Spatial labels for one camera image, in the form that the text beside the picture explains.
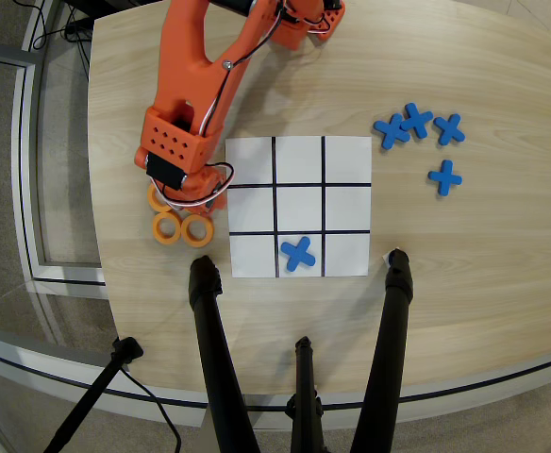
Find blue foam cross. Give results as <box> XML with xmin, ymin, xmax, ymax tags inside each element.
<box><xmin>433</xmin><ymin>112</ymin><xmax>466</xmax><ymax>147</ymax></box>
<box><xmin>279</xmin><ymin>235</ymin><xmax>317</xmax><ymax>273</ymax></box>
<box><xmin>427</xmin><ymin>159</ymin><xmax>464</xmax><ymax>197</ymax></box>
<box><xmin>373</xmin><ymin>112</ymin><xmax>411</xmax><ymax>152</ymax></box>
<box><xmin>400</xmin><ymin>102</ymin><xmax>435</xmax><ymax>141</ymax></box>

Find grey metal partition frame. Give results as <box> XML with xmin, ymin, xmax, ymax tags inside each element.
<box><xmin>0</xmin><ymin>39</ymin><xmax>108</xmax><ymax>287</ymax></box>

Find orange foam ring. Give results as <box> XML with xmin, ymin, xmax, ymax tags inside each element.
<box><xmin>179</xmin><ymin>213</ymin><xmax>215</xmax><ymax>249</ymax></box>
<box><xmin>146</xmin><ymin>182</ymin><xmax>185</xmax><ymax>213</ymax></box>
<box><xmin>151</xmin><ymin>211</ymin><xmax>184</xmax><ymax>245</ymax></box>

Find white tic-tac-toe paper board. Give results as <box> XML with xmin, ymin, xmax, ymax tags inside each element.
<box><xmin>225</xmin><ymin>135</ymin><xmax>374</xmax><ymax>279</ymax></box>

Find short black tripod leg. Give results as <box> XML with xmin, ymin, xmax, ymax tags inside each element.
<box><xmin>283</xmin><ymin>335</ymin><xmax>327</xmax><ymax>453</ymax></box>

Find black floor cable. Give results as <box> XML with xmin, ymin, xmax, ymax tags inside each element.
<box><xmin>119</xmin><ymin>366</ymin><xmax>183</xmax><ymax>453</ymax></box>

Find black tangled cables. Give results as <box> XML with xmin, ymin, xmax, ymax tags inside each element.
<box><xmin>28</xmin><ymin>0</ymin><xmax>92</xmax><ymax>54</ymax></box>

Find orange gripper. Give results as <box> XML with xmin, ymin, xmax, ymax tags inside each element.
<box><xmin>144</xmin><ymin>152</ymin><xmax>229</xmax><ymax>216</ymax></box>

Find thin black stand pole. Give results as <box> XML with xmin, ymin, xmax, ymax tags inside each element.
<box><xmin>42</xmin><ymin>336</ymin><xmax>145</xmax><ymax>453</ymax></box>

